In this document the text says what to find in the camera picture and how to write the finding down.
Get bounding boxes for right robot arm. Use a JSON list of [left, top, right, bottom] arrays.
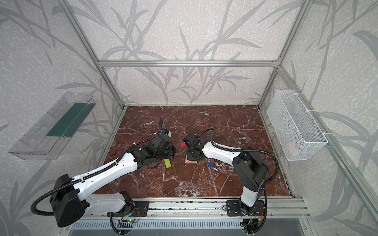
[[183, 134, 280, 209]]

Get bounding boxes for clear plastic wall tray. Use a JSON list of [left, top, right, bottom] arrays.
[[8, 92, 96, 160]]

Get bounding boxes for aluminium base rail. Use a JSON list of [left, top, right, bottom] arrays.
[[80, 194, 310, 219]]

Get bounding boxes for natural wood block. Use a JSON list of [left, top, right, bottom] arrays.
[[185, 160, 198, 164]]

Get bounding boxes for white wire basket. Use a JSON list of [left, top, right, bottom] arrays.
[[267, 89, 328, 161]]

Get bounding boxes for lime green block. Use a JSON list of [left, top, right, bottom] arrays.
[[164, 159, 172, 169]]

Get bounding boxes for aluminium frame crossbar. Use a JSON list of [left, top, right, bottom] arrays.
[[98, 60, 278, 67]]

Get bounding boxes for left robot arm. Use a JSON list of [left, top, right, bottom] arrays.
[[31, 129, 176, 228]]

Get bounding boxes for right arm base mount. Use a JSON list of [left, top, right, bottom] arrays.
[[222, 200, 265, 217]]

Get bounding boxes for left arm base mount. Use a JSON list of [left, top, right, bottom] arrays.
[[119, 201, 150, 217]]

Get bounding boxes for pink item in basket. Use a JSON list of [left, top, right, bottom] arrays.
[[287, 142, 300, 157]]

